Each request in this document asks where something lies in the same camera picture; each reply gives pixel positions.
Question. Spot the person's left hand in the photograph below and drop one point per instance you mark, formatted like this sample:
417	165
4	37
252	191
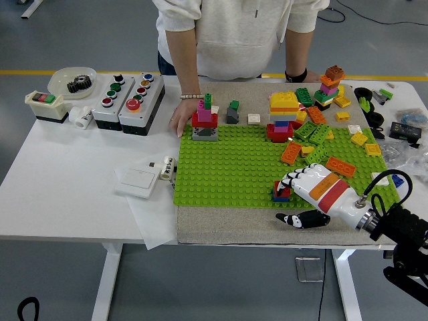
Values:
312	77

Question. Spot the person's right hand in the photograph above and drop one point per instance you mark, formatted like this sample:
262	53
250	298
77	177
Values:
184	113

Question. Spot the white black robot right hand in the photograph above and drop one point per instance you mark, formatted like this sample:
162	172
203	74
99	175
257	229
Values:
326	190

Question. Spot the orange long brick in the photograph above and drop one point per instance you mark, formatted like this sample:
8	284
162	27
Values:
290	152
341	166
316	116

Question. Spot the red square brick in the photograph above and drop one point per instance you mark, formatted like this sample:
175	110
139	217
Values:
286	194

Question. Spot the blue square brick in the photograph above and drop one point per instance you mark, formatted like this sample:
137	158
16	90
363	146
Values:
280	199

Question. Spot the green studded baseplate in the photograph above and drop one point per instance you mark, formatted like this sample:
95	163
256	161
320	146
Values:
227	174

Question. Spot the person's right forearm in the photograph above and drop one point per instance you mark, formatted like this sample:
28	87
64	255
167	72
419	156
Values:
184	61

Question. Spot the person's left forearm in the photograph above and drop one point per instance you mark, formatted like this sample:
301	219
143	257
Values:
297	50

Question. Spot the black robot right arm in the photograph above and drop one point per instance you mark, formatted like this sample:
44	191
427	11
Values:
401	224

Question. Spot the black toy tyre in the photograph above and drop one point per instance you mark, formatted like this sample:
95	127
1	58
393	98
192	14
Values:
357	92
370	117

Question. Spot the green toy plant piece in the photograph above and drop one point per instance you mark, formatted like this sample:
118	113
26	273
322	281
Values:
366	105

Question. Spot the grey toy piece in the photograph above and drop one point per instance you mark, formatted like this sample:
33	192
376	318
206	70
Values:
378	97

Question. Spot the black wristwatch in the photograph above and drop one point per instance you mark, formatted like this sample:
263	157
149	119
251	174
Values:
296	76

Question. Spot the brick tower with magenta middle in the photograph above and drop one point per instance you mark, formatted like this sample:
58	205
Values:
204	117

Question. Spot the brick tower with brown top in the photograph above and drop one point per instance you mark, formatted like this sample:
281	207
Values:
331	87

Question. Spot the dark green long brick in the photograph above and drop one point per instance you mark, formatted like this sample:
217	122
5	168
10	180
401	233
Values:
305	97

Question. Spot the lime green long brick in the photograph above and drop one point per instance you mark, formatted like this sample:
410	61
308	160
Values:
321	133
317	154

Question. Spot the yellow flat brick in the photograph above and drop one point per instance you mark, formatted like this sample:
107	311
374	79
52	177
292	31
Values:
372	148
343	101

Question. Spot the yellow square brick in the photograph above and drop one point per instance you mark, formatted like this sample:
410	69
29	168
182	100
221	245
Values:
301	116
359	138

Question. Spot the brick tower with yellow top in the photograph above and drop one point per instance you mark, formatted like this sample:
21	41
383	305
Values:
282	107

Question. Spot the grey emergency-stop control box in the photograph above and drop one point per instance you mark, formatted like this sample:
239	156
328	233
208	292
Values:
140	117

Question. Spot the small yellow brick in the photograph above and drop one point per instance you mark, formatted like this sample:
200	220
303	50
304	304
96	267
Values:
307	150
343	116
330	135

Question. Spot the grey slope brick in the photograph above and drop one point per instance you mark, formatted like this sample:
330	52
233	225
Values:
232	116

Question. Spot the white square tile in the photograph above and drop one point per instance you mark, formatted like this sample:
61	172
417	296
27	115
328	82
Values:
354	129
377	176
254	119

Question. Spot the small white pipe fitting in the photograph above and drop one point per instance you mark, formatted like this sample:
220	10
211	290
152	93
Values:
166	168

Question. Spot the white printed label strip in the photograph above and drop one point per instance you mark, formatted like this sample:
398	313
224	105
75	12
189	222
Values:
172	185

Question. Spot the small blue piece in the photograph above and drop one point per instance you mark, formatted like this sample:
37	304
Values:
398	180

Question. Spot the small lime green brick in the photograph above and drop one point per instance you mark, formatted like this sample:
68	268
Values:
387	93

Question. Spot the grey four-button control box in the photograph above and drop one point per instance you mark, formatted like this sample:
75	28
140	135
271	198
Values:
107	115

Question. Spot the small black part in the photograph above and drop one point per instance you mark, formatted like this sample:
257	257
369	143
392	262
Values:
379	132

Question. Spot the metal floor socket plate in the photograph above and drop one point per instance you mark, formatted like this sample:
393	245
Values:
309	269

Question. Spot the person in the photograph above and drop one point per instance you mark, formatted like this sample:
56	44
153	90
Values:
237	36

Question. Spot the table height control panel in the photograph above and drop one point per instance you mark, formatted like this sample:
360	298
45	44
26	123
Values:
388	255

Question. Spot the clear plastic bags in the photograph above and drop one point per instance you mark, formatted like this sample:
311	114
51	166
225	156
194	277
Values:
413	157

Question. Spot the black digital meter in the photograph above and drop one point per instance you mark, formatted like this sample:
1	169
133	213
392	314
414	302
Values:
404	131

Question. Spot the white table leg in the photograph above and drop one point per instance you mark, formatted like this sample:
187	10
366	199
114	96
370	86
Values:
107	284
347	287

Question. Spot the grey-brown mat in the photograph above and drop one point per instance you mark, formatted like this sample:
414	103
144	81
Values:
234	229

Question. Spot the white pipe tee fitting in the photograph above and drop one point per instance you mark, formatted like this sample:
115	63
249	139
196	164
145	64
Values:
80	117

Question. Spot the plastic bag with blue parts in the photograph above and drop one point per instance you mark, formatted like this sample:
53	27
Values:
411	117

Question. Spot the black metal gear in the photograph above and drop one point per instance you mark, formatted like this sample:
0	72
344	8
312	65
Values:
79	84

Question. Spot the translucent paper sheet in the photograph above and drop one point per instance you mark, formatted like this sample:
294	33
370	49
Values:
150	220

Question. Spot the white plastic bowl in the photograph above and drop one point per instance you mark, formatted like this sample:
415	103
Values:
60	82

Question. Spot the white wall switch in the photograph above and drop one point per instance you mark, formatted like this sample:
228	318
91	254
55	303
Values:
135	180

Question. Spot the beige red-green switch box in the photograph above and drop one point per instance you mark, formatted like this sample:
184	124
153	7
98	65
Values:
47	108

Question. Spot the grey metal frame foot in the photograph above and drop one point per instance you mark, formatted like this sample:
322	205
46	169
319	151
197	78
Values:
31	9

